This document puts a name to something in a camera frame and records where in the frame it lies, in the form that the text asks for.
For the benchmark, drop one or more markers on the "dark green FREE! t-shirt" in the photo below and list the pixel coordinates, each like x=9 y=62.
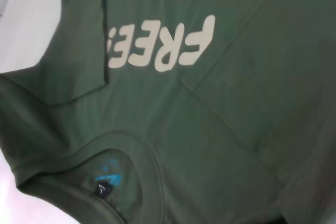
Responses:
x=197 y=116

